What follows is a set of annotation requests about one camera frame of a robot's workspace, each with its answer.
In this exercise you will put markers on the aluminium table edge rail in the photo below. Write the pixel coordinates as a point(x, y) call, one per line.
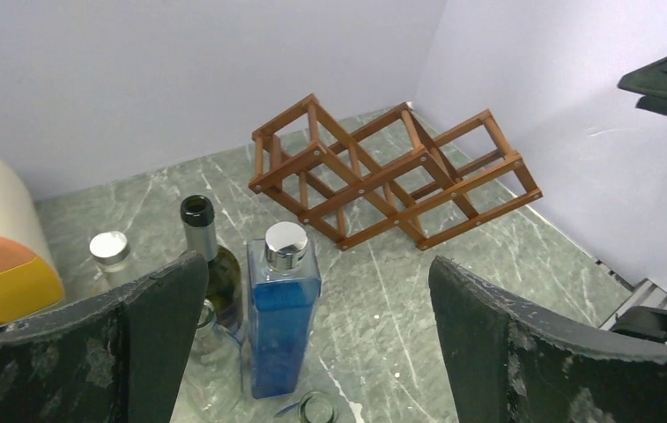
point(644, 293)

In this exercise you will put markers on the clear bottle silver cap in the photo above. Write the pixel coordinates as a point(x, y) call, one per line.
point(112, 254)

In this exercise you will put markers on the brown wooden wine rack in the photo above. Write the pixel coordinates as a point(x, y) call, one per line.
point(306, 161)

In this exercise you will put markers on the clear glass bottle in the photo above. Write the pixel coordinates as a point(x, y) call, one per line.
point(213, 371)

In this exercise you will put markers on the green wine bottle brown label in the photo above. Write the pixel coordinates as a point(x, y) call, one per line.
point(224, 280)

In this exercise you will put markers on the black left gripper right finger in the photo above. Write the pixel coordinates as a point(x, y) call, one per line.
point(510, 360)

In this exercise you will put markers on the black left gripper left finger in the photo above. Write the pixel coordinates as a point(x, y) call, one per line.
point(117, 356)

